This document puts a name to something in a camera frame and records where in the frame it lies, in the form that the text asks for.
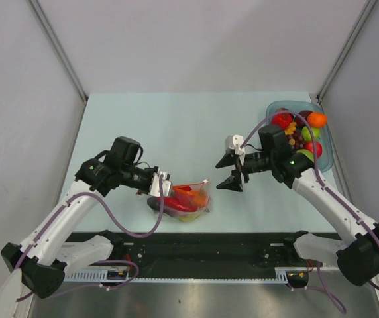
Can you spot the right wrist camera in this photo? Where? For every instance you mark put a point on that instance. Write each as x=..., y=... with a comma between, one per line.
x=234, y=149

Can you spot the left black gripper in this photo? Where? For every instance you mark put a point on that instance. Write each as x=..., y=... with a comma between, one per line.
x=152, y=170

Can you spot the red chili pepper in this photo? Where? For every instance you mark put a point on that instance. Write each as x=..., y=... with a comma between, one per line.
x=182, y=204

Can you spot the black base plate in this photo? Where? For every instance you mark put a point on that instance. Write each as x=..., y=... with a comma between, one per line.
x=206, y=256

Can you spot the clear zip bag orange zipper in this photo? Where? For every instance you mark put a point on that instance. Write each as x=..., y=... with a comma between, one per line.
x=188, y=190

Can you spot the red bell pepper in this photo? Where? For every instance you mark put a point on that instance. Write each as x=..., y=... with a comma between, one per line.
x=283, y=120

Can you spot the small red apple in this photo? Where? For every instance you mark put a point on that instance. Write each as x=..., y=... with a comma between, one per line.
x=314, y=147

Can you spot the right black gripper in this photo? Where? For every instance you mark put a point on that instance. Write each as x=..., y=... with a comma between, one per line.
x=233, y=183

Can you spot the dark grape bunch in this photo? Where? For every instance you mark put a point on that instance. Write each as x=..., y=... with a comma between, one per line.
x=296, y=140

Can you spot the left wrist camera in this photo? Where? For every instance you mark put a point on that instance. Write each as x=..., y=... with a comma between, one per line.
x=161, y=184

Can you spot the green cabbage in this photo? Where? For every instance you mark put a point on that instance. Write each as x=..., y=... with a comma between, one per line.
x=307, y=153

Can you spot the green apple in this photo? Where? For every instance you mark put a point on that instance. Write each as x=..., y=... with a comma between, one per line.
x=310, y=134

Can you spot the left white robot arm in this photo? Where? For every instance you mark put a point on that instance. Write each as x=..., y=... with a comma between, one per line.
x=87, y=190

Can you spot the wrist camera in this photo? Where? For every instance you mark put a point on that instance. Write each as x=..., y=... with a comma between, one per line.
x=234, y=149
x=161, y=184

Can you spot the aluminium frame rail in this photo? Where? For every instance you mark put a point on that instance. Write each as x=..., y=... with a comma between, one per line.
x=349, y=260

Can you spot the blue plastic bowl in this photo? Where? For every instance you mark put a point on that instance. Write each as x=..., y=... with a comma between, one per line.
x=325, y=162

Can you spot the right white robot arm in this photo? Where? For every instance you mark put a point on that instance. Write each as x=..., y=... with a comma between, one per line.
x=299, y=174

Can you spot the orange tangerine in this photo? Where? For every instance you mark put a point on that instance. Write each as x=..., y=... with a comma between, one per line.
x=317, y=120

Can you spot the orange pumpkin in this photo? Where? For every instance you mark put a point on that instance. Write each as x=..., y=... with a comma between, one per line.
x=200, y=199

